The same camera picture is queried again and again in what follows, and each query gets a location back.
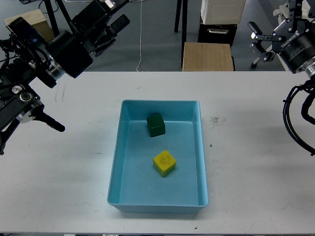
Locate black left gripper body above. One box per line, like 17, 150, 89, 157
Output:
46, 23, 116, 78

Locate light wooden box left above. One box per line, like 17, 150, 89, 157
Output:
5, 9, 55, 42

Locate wooden box centre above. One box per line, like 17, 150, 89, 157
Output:
182, 42, 234, 72

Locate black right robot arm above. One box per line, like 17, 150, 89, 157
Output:
248, 0, 315, 155

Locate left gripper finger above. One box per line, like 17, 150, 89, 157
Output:
94, 14, 130, 57
70, 0, 129, 31

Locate black tripod legs left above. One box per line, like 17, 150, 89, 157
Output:
43, 0, 75, 37

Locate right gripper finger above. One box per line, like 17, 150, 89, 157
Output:
287, 0, 302, 33
248, 22, 283, 62

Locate green wooden block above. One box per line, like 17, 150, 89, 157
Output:
146, 113, 166, 137

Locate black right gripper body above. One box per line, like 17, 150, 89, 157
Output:
272, 19, 315, 73

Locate white hanging cable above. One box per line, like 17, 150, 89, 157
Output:
123, 0, 148, 72

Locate black drawer box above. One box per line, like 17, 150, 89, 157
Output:
197, 19, 238, 46

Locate white appliance box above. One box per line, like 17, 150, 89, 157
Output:
201, 0, 246, 25

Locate yellow wooden block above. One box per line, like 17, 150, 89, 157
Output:
153, 150, 177, 177

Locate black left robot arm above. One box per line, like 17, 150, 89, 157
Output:
0, 0, 130, 148

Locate white office chair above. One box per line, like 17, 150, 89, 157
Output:
251, 0, 289, 71

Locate light blue plastic box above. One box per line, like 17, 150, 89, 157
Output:
107, 100, 209, 213

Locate black stand legs centre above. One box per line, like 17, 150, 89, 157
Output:
174, 0, 188, 67

